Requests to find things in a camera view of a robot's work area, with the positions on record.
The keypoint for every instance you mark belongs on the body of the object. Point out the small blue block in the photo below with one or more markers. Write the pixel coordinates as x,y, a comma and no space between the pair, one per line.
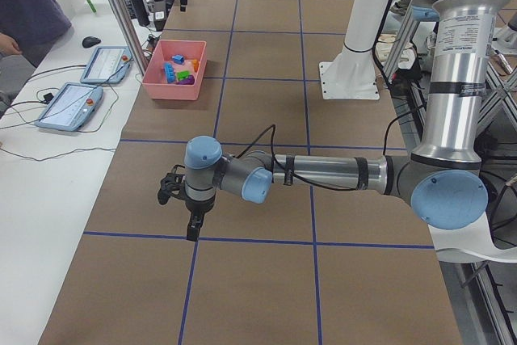
178,59

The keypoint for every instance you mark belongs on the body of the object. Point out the long blue stud block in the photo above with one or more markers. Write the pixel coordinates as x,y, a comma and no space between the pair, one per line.
169,72

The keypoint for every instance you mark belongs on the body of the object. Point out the purple block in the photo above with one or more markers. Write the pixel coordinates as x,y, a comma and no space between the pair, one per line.
190,80

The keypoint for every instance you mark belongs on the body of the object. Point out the green block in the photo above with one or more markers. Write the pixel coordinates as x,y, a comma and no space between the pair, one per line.
182,75

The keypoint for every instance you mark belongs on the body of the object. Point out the pink plastic box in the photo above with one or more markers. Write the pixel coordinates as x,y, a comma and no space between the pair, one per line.
154,79

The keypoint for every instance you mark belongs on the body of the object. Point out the bystander hand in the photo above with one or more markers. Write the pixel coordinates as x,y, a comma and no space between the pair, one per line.
9,46

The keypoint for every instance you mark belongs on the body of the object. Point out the upper teach pendant tablet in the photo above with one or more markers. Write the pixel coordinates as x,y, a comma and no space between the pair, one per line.
107,65

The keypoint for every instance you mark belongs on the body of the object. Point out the teach pendant tablet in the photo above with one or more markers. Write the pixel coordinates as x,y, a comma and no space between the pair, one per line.
71,107
107,65

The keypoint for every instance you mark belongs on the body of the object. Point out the black computer mouse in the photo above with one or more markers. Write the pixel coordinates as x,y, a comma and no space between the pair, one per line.
90,41

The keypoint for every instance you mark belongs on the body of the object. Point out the lower teach pendant tablet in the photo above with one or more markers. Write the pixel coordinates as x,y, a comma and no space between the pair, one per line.
71,107

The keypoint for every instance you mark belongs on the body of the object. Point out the aluminium frame post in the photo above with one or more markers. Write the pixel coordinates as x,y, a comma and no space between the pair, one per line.
129,33

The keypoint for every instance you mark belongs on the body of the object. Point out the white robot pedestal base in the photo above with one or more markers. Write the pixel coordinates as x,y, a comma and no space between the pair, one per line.
352,75

